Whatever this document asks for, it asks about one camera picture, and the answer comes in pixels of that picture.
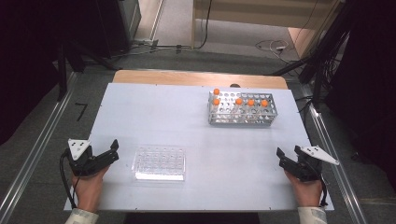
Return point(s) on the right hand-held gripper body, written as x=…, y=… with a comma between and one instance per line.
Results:
x=306, y=169

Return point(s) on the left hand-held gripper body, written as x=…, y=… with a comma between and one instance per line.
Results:
x=81, y=161

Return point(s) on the clear plastic tube rack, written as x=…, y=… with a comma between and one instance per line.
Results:
x=159, y=163

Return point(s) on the perforated metal tube rack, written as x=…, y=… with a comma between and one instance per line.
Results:
x=246, y=113

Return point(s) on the orange-capped clear tube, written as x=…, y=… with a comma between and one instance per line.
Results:
x=216, y=91
x=264, y=103
x=251, y=102
x=216, y=101
x=238, y=101

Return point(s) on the person's right hand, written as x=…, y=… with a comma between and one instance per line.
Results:
x=306, y=193

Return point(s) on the person's left hand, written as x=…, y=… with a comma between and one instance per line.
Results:
x=88, y=191

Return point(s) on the black metal stand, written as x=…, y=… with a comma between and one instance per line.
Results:
x=317, y=62
x=62, y=71

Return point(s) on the dark curtain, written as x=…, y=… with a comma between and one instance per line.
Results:
x=25, y=62
x=370, y=77

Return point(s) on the grey power strip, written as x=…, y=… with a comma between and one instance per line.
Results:
x=144, y=42

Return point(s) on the dark cabinet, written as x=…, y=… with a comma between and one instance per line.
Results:
x=115, y=25

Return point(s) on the light wooden furniture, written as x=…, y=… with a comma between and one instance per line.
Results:
x=264, y=14

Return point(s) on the aluminium floor rail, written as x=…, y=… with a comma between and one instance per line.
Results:
x=37, y=149
x=336, y=149

